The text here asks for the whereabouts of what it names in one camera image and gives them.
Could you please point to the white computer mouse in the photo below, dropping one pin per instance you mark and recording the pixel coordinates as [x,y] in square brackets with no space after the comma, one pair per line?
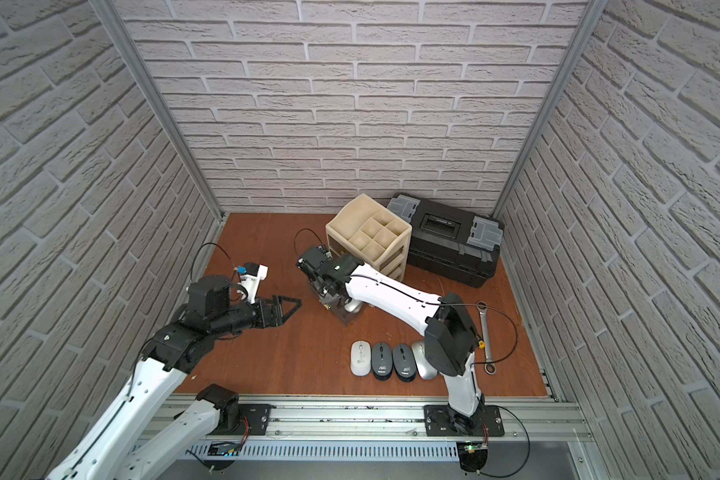
[360,358]

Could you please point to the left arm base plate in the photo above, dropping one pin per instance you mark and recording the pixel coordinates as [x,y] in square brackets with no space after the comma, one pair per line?
[249,420]

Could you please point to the silver combination wrench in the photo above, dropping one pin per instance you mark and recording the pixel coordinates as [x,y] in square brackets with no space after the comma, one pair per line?
[488,364]

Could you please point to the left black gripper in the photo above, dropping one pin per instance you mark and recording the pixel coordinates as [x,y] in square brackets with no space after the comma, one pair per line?
[264,313]

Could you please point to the clear bottom drawer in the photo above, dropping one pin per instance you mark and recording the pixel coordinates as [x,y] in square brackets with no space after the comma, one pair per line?
[333,302]

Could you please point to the dark grey computer mouse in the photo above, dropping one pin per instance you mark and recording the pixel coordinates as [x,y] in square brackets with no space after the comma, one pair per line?
[404,362]
[382,363]

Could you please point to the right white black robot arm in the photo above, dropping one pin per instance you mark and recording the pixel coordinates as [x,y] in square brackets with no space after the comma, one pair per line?
[345,284]

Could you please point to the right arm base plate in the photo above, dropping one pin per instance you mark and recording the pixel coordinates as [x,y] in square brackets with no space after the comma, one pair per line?
[443,421]

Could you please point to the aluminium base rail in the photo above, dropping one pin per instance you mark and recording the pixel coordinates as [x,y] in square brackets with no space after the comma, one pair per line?
[402,418]

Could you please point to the black plastic toolbox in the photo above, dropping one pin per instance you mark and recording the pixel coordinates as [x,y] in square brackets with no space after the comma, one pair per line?
[454,243]

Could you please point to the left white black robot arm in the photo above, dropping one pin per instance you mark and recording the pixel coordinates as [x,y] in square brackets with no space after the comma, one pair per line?
[217,307]

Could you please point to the beige drawer organizer cabinet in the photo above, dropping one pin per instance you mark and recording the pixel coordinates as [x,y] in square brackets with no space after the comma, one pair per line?
[372,233]

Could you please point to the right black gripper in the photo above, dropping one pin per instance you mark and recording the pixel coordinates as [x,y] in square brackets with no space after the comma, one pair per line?
[318,286]

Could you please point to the silver computer mouse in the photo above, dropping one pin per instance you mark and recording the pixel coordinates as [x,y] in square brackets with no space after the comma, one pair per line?
[352,306]
[424,369]

